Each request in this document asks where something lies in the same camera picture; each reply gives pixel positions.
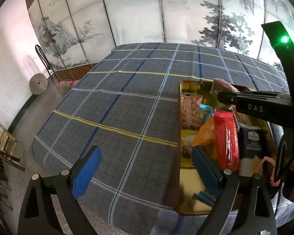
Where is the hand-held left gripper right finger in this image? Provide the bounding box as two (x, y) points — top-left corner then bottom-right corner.
(191, 146), (277, 235)

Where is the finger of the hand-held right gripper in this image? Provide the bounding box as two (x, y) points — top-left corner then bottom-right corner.
(217, 90), (288, 108)

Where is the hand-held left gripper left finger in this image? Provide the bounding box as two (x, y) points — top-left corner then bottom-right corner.
(17, 145), (103, 235)

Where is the pink snack packet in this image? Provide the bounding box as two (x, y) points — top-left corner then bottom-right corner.
(210, 78), (239, 96)

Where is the blue candy wrapper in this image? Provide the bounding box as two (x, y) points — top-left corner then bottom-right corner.
(198, 104), (215, 118)
(192, 192), (217, 207)

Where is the red and gold tin box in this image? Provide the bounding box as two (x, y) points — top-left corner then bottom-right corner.
(173, 80), (276, 216)

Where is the red snack packet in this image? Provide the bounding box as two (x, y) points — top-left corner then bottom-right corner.
(213, 110), (240, 172)

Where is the yellow orange snack packet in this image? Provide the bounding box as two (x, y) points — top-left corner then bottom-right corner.
(191, 124), (218, 152)

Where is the dark blue cracker packet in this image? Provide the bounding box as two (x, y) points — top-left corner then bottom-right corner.
(238, 125), (266, 177)

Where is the clear peanut snack packet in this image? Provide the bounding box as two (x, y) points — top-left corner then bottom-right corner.
(181, 95), (204, 130)

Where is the grey plaid tablecloth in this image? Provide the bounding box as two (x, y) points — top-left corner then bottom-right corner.
(32, 43), (289, 226)

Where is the light wooden folding chair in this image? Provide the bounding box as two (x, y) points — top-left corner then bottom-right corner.
(0, 115), (26, 172)

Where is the round grey stone disc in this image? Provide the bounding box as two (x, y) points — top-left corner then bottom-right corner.
(29, 73), (49, 95)

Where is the black metal chair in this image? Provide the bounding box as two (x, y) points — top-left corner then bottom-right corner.
(35, 44), (58, 84)

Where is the painted folding screen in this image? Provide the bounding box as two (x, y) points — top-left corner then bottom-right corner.
(26, 0), (294, 81)

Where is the pink strap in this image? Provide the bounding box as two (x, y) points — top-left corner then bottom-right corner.
(260, 156), (281, 185)

